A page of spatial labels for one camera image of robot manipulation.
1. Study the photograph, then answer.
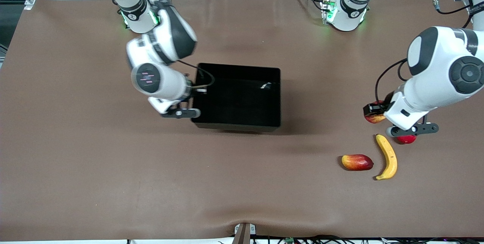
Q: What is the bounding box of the red yellow apple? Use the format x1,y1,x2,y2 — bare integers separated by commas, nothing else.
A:
365,101,387,124

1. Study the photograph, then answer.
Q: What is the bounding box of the yellow banana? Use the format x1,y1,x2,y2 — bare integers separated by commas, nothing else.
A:
375,134,398,181

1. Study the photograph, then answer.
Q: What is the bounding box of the black rectangular plastic box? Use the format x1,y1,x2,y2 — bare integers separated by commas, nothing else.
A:
191,62,282,133

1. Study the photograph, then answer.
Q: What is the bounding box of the red yellow mango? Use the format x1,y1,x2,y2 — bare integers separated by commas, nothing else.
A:
341,154,374,171

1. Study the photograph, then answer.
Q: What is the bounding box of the table cover sheet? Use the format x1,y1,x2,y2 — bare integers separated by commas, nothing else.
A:
0,0,484,241

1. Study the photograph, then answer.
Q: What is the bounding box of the black cable with metal connector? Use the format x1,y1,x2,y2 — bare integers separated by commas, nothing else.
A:
431,0,473,29

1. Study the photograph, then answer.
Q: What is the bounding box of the metal camera post bracket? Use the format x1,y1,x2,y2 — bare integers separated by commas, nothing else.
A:
233,222,257,244

